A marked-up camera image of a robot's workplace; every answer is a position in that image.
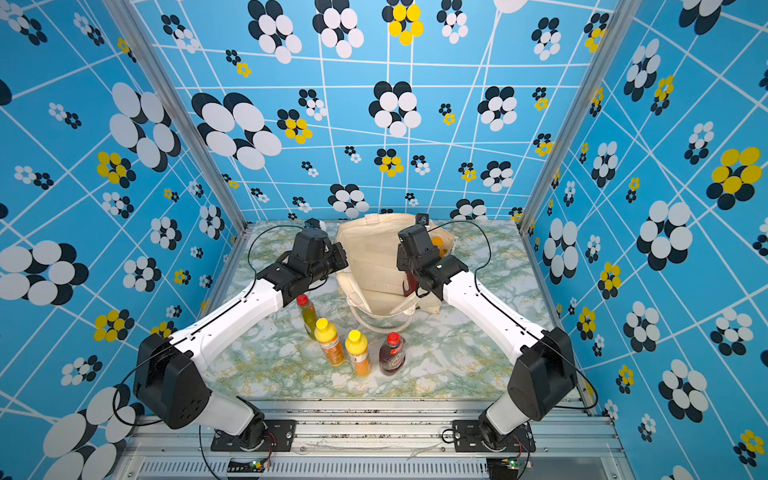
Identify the orange pump dish soap bottle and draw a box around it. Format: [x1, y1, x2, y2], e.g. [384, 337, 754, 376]
[430, 233, 455, 258]

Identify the dark red bottle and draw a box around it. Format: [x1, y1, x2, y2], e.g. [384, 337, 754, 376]
[403, 272, 419, 297]
[379, 332, 405, 376]

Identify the cream canvas shopping bag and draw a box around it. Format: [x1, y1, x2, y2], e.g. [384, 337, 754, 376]
[336, 213, 442, 334]

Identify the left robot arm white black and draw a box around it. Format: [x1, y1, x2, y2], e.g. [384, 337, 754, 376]
[133, 225, 348, 450]

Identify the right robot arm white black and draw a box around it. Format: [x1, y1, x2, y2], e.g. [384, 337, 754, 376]
[397, 224, 578, 450]

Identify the green bottle red cap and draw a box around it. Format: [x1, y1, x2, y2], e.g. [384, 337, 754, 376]
[296, 294, 318, 340]

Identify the orange bottle yellow cap left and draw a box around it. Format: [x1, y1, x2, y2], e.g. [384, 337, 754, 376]
[314, 318, 345, 367]

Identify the orange bottle yellow cap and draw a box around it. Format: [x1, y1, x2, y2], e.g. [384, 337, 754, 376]
[345, 330, 371, 377]
[314, 318, 345, 367]

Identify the orange bottle yellow cap right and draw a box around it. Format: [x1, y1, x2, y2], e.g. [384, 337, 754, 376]
[345, 330, 371, 377]

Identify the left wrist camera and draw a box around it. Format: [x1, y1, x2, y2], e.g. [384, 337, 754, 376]
[304, 218, 327, 231]

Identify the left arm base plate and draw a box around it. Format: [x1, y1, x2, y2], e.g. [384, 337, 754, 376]
[210, 419, 297, 453]

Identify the aluminium frame rail front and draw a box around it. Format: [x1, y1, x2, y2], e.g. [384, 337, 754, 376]
[113, 399, 636, 479]

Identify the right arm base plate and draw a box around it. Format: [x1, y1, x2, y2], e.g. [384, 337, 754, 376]
[442, 420, 536, 454]

